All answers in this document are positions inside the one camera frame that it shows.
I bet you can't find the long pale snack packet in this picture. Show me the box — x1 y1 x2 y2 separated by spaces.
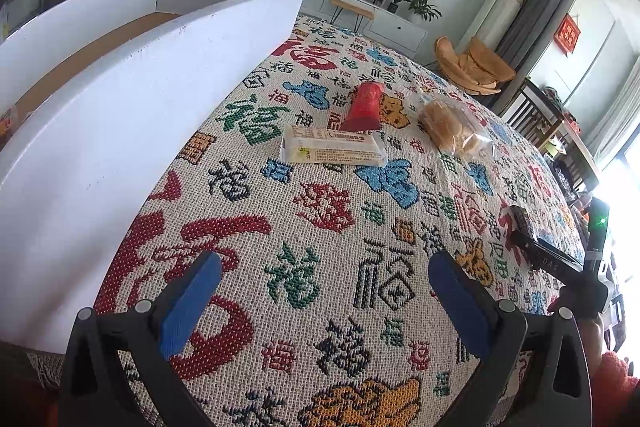
280 124 389 168

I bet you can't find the red snack packet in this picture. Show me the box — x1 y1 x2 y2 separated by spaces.
340 81 387 132

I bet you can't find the white television cabinet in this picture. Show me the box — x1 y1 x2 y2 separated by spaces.
232 0 430 55

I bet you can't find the cluttered wooden table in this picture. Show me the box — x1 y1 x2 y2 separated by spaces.
542 87 606 208

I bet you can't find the printed woven tablecloth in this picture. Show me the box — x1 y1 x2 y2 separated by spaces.
25 12 616 427

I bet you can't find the orange lounge chair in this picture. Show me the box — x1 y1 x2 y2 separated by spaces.
432 36 517 96

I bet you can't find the large green potted plant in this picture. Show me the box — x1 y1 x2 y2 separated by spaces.
404 0 443 25

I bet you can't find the red wall hanging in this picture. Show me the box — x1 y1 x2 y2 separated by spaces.
554 13 581 56

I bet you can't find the white cardboard box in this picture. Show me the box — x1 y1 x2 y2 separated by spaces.
0 0 308 353

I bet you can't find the white standing air conditioner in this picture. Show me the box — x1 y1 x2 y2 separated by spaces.
465 0 531 58

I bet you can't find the bread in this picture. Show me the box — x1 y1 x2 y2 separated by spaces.
407 92 496 160

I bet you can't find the dark wooden chair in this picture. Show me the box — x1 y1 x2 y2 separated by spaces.
500 77 566 152

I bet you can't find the orange printed packet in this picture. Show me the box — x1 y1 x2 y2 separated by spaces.
0 104 21 152

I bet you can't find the wooden stool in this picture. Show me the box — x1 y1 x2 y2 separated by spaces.
327 0 376 32

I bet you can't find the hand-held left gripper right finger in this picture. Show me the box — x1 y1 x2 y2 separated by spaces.
427 249 593 427

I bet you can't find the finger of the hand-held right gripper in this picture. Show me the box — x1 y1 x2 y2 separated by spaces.
507 205 583 278

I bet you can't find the person's right forearm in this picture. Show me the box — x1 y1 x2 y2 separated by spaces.
580 317 640 427

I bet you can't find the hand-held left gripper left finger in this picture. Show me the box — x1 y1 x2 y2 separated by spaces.
59 251 223 427

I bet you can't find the grey curtain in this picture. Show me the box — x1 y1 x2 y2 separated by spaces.
495 0 581 68

